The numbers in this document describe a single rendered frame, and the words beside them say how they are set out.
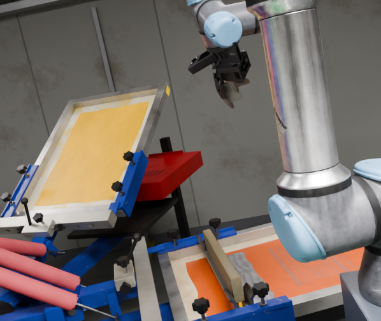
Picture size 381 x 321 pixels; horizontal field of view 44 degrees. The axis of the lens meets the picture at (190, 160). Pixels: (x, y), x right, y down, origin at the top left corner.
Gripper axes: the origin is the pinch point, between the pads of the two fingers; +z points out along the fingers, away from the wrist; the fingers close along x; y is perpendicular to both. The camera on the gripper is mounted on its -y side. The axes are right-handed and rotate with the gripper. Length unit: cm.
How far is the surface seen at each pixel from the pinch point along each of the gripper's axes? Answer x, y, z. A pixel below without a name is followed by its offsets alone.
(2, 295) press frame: -62, -72, 30
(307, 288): -33, 22, 43
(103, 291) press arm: -53, -33, 28
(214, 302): -45, -2, 39
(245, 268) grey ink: -28, -1, 49
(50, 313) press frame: -65, -41, 22
